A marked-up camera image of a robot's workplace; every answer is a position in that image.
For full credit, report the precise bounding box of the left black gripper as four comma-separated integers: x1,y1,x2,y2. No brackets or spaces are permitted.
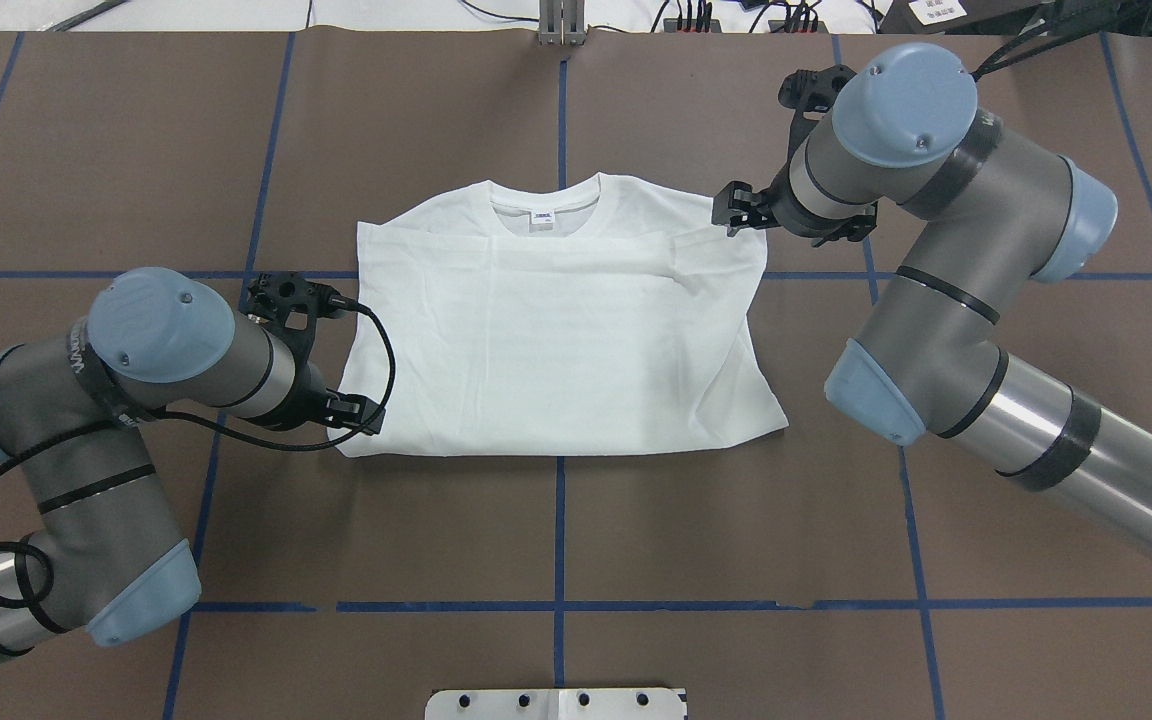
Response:
241,272,384,435

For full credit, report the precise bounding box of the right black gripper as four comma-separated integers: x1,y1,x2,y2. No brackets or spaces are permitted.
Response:
714,65,879,247

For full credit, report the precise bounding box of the white long-sleeve printed shirt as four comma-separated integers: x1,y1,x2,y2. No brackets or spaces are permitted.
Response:
340,173,788,457

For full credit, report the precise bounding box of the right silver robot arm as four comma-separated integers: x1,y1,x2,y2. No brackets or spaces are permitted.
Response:
712,41,1152,559

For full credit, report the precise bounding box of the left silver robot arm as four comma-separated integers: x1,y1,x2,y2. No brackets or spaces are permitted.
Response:
0,266,387,665

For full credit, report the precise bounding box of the black cable bundle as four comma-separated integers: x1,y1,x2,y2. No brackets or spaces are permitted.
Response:
655,0,882,35

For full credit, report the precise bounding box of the aluminium camera post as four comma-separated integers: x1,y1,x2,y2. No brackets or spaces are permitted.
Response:
538,0,588,46

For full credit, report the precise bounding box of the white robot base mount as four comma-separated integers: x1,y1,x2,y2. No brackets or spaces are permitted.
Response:
424,687,690,719

